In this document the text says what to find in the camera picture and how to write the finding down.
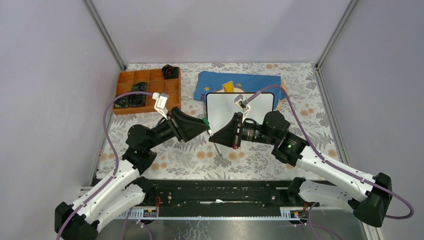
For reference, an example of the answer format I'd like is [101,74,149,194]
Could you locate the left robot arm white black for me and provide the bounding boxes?
[54,107,210,240]

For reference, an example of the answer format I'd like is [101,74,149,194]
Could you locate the wooden compartment tray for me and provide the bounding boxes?
[112,68,182,115]

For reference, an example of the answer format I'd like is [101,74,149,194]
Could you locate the blue green rolled sock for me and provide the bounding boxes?
[113,96,130,109]

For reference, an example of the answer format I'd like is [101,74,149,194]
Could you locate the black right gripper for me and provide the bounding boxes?
[209,112,278,150]

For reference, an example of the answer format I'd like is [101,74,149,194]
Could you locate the slotted grey cable duct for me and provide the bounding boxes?
[113,204,308,221]

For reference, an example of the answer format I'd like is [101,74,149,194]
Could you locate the aluminium frame post left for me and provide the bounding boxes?
[82,0,127,186]

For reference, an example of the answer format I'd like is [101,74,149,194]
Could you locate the floral patterned tablecloth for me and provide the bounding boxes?
[96,63,339,180]

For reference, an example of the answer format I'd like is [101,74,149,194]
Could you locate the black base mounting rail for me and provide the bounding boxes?
[91,178,321,215]

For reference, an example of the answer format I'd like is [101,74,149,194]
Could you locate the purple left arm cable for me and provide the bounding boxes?
[55,91,157,240]

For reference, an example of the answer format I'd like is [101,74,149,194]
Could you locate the aluminium frame post right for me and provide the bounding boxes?
[313,0,359,166]

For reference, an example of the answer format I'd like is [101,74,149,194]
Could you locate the blue cartoon print cloth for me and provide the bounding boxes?
[193,71,282,101]

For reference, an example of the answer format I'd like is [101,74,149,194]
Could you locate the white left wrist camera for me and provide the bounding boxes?
[152,92,169,119]

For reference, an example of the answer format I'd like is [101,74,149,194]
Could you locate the dark rolled sock with orange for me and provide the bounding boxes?
[161,64,180,80]

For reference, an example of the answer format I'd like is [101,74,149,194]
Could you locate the aluminium frame post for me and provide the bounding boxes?
[82,0,127,186]
[313,0,359,166]

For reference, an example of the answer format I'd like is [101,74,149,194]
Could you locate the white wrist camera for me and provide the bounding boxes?
[152,92,169,119]
[234,94,251,122]

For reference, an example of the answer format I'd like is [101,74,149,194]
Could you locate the white board with black frame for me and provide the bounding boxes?
[206,92,278,133]

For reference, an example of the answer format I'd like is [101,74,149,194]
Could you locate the dark rolled sock with green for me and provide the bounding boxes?
[131,82,147,92]

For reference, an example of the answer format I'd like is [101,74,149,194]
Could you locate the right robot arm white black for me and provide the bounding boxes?
[209,111,392,228]

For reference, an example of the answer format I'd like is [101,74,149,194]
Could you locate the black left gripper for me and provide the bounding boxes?
[146,106,210,151]

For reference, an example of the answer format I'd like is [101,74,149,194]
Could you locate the black rolled sock middle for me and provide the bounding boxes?
[127,94,147,108]

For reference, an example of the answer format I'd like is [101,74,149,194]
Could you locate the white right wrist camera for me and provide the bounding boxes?
[234,94,251,122]

